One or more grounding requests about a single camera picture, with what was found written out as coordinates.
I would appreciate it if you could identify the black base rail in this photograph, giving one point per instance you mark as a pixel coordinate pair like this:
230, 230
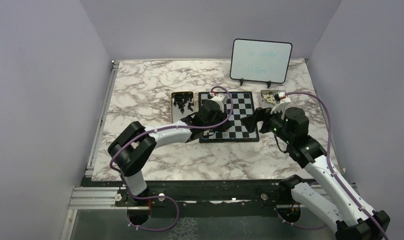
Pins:
194, 198

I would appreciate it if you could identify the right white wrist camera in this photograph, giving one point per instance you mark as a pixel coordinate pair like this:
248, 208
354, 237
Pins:
282, 101

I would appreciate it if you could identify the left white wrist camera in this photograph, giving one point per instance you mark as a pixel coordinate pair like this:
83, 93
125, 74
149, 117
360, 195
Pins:
220, 98

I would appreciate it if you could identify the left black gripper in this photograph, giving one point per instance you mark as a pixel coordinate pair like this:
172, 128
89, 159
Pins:
223, 127

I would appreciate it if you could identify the small whiteboard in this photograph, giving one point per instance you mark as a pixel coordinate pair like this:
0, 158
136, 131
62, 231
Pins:
260, 61

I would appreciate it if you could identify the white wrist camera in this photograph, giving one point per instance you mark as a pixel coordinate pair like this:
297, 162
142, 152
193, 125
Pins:
220, 98
282, 101

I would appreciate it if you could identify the white chess pieces pile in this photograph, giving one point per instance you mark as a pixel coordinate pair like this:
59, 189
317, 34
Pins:
267, 98

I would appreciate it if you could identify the yellow tin tray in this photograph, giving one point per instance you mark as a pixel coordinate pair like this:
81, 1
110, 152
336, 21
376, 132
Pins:
176, 115

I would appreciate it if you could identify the lilac tin tray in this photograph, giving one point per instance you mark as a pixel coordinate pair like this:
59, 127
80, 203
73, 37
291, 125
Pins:
263, 104

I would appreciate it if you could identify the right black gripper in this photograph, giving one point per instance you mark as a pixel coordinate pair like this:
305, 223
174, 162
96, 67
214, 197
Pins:
260, 114

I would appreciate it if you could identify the black white chessboard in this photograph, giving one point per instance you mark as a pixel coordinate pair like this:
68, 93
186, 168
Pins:
243, 106

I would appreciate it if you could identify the black chess pieces pile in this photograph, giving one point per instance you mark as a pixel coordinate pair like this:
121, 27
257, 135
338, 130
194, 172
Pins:
183, 100

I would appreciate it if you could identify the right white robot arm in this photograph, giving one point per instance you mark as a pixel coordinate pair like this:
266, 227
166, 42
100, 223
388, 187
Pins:
346, 213

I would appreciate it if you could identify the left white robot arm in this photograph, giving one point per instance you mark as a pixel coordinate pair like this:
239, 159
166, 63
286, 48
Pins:
132, 148

